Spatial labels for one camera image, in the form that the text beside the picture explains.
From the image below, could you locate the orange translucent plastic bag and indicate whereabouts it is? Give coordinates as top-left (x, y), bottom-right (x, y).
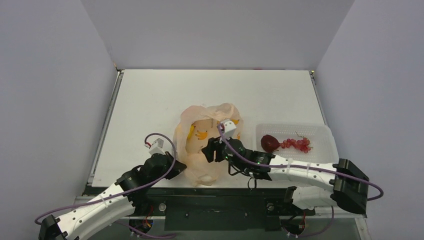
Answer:
top-left (173, 103), bottom-right (244, 187)

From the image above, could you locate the dark red fake fruit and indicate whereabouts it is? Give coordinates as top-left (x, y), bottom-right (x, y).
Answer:
top-left (260, 134), bottom-right (281, 153)

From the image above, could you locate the red fake grape bunch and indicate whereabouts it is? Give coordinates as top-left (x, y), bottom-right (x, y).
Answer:
top-left (279, 132), bottom-right (314, 154)

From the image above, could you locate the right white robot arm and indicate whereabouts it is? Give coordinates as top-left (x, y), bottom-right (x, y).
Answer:
top-left (201, 137), bottom-right (369, 215)

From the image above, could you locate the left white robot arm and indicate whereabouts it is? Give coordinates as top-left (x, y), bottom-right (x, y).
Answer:
top-left (38, 151), bottom-right (187, 240)

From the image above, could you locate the white perforated plastic tray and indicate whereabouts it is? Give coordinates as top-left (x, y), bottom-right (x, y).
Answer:
top-left (252, 122), bottom-right (339, 164)

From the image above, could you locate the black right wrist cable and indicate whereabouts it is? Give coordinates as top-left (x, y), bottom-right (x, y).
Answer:
top-left (227, 162), bottom-right (259, 190)

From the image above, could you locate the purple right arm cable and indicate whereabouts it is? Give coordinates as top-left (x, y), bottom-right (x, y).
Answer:
top-left (216, 123), bottom-right (384, 239)

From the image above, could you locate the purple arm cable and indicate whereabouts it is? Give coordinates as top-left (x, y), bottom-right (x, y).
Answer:
top-left (34, 132), bottom-right (178, 240)
top-left (216, 123), bottom-right (384, 239)

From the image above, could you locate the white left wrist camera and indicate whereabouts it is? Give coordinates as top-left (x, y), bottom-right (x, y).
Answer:
top-left (148, 138), bottom-right (165, 155)

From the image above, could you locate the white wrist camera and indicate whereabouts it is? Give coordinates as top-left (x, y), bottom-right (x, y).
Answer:
top-left (148, 138), bottom-right (165, 155)
top-left (219, 119), bottom-right (237, 139)

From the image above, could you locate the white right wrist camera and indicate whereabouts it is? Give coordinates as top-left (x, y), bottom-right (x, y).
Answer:
top-left (219, 119), bottom-right (237, 139)

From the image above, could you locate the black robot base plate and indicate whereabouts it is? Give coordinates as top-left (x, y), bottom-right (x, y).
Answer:
top-left (128, 187), bottom-right (316, 231)

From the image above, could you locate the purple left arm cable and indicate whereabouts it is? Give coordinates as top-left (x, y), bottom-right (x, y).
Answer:
top-left (34, 132), bottom-right (178, 240)

